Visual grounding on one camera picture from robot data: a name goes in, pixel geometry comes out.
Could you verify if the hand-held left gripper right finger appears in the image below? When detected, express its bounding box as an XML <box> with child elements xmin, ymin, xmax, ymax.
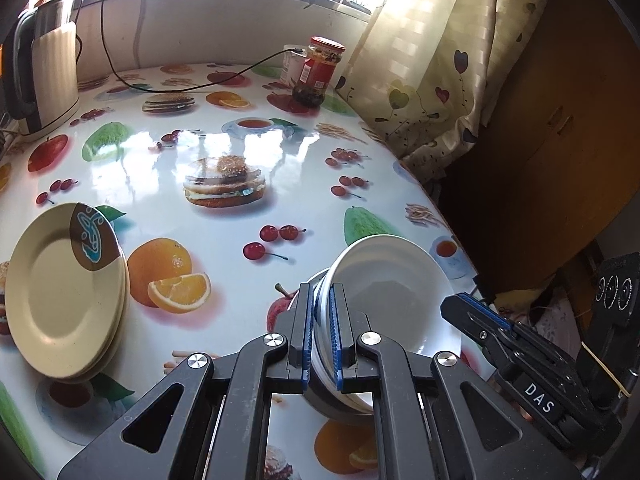
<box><xmin>327</xmin><ymin>282</ymin><xmax>583</xmax><ymax>480</ymax></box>

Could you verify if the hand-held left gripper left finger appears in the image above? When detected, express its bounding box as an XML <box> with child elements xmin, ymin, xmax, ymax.
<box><xmin>57</xmin><ymin>282</ymin><xmax>317</xmax><ymax>480</ymax></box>

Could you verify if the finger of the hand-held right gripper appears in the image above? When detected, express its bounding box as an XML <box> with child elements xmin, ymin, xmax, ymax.
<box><xmin>440</xmin><ymin>292</ymin><xmax>520</xmax><ymax>362</ymax></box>

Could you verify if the white bowl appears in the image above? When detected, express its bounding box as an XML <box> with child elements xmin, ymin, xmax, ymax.
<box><xmin>305</xmin><ymin>267</ymin><xmax>376</xmax><ymax>418</ymax></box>
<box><xmin>327</xmin><ymin>234</ymin><xmax>462</xmax><ymax>413</ymax></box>

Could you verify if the beige plate with brown patch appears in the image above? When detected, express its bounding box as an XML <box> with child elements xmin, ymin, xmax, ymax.
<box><xmin>4</xmin><ymin>202</ymin><xmax>126</xmax><ymax>378</ymax></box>

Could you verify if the wooden cabinet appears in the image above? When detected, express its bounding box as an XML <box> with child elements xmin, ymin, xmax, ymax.
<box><xmin>440</xmin><ymin>0</ymin><xmax>640</xmax><ymax>296</ymax></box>

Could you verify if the cream curtain with hearts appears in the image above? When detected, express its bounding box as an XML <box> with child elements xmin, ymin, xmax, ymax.
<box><xmin>334</xmin><ymin>0</ymin><xmax>561</xmax><ymax>186</ymax></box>

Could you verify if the glass jar with red lid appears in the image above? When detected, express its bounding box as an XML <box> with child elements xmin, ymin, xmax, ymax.
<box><xmin>292</xmin><ymin>36</ymin><xmax>347</xmax><ymax>107</ymax></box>

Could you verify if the small white and red carton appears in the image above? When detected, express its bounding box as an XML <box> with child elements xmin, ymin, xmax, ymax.
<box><xmin>279</xmin><ymin>44</ymin><xmax>308</xmax><ymax>86</ymax></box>

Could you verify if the cream electric kettle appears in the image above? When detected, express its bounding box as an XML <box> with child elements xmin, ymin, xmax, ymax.
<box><xmin>2</xmin><ymin>0</ymin><xmax>82</xmax><ymax>142</ymax></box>

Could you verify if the white cable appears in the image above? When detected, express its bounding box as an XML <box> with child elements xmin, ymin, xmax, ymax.
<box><xmin>136</xmin><ymin>0</ymin><xmax>148</xmax><ymax>68</ymax></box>

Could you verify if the black cable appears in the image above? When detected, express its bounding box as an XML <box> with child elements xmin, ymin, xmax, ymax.
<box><xmin>100</xmin><ymin>0</ymin><xmax>306</xmax><ymax>93</ymax></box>

